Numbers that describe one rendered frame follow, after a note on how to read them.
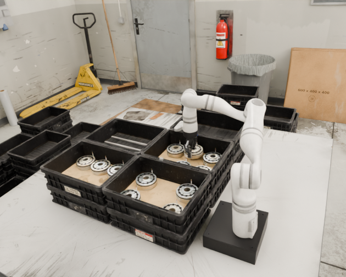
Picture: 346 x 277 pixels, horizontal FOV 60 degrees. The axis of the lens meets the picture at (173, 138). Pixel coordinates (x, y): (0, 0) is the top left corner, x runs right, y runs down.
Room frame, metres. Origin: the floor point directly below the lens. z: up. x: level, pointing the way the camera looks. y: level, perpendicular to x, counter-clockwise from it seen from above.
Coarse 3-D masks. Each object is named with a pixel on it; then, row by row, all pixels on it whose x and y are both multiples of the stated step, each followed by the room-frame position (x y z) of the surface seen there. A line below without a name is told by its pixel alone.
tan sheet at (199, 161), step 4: (164, 152) 1.44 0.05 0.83; (160, 156) 1.40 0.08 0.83; (164, 156) 1.40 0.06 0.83; (168, 156) 1.39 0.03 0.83; (184, 156) 1.38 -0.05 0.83; (172, 160) 1.35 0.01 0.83; (176, 160) 1.34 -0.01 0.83; (180, 160) 1.34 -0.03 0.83; (184, 160) 1.34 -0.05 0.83; (188, 160) 1.33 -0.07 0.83; (192, 160) 1.33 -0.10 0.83; (196, 160) 1.33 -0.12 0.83; (200, 160) 1.33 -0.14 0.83; (192, 164) 1.30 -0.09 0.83; (196, 164) 1.29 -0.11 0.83; (200, 164) 1.29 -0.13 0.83; (212, 168) 1.25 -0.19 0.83
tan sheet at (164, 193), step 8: (160, 184) 1.15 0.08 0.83; (168, 184) 1.15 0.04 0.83; (176, 184) 1.14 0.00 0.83; (144, 192) 1.10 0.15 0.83; (152, 192) 1.09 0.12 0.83; (160, 192) 1.09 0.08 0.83; (168, 192) 1.08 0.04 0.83; (144, 200) 1.04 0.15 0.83; (152, 200) 1.04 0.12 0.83; (160, 200) 1.04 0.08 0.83; (168, 200) 1.03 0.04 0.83
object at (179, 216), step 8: (160, 160) 1.21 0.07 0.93; (184, 168) 1.13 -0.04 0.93; (192, 168) 1.12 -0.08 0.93; (208, 176) 1.05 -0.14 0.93; (104, 192) 1.01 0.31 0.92; (112, 192) 0.99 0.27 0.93; (200, 192) 0.96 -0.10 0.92; (128, 200) 0.95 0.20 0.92; (136, 200) 0.93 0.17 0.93; (192, 200) 0.91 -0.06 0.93; (144, 208) 0.91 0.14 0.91; (152, 208) 0.89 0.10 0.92; (160, 208) 0.88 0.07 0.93; (184, 208) 0.86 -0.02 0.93; (168, 216) 0.85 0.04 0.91; (176, 216) 0.83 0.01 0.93; (184, 216) 0.84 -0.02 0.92
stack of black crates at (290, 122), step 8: (272, 112) 2.44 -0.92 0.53; (280, 112) 2.41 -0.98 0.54; (288, 112) 2.37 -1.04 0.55; (264, 120) 2.20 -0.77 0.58; (272, 120) 2.17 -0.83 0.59; (280, 120) 2.35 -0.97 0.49; (288, 120) 2.34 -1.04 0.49; (272, 128) 2.17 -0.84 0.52; (280, 128) 2.15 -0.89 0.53; (288, 128) 2.11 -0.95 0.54
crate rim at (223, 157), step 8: (160, 136) 1.45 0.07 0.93; (200, 136) 1.42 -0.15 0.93; (208, 136) 1.40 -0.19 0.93; (152, 144) 1.37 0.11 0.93; (232, 144) 1.31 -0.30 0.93; (144, 152) 1.30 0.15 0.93; (224, 152) 1.23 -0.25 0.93; (168, 160) 1.20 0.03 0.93; (200, 168) 1.12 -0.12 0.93; (216, 168) 1.12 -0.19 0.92
